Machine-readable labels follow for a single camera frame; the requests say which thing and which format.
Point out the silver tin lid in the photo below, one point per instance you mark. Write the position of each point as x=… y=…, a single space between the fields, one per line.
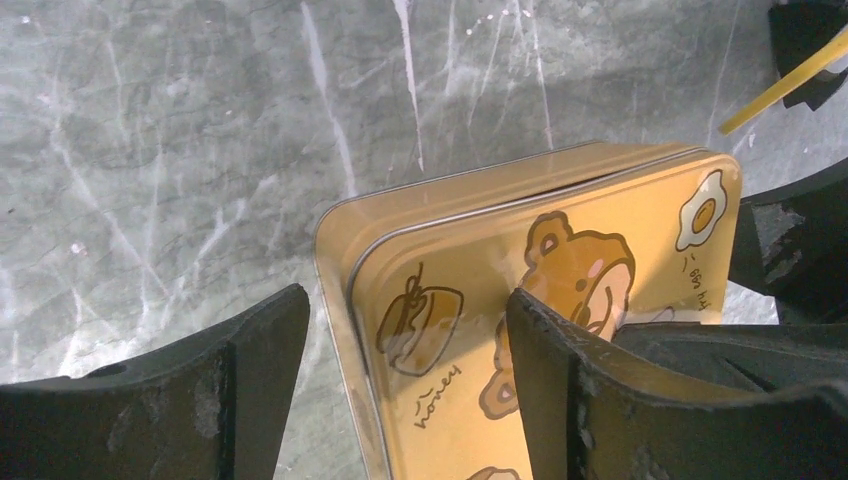
x=649 y=244

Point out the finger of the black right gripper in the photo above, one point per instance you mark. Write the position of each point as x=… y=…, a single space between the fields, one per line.
x=688 y=360
x=791 y=245

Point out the whiteboard with red writing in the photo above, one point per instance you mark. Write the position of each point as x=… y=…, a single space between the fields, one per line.
x=809 y=49

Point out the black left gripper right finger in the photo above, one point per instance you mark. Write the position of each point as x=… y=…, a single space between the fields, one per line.
x=577 y=428

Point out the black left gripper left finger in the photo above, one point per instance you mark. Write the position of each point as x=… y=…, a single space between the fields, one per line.
x=213 y=405

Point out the gold chocolate tin box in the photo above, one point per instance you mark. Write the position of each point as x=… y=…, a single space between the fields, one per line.
x=344 y=265

